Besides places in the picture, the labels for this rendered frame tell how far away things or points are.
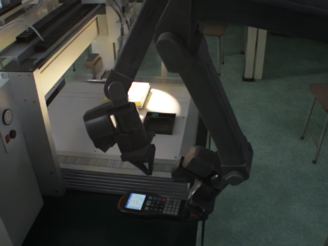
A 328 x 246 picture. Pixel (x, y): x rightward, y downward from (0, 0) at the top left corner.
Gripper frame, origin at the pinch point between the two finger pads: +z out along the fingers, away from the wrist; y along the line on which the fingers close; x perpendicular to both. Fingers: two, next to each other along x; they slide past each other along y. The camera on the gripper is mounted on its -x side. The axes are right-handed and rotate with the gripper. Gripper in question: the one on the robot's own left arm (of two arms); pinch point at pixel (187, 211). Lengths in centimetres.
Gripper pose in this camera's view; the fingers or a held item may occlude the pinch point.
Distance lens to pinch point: 102.6
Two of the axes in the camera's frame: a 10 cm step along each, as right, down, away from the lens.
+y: -2.0, 5.5, -8.1
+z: -4.8, 6.7, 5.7
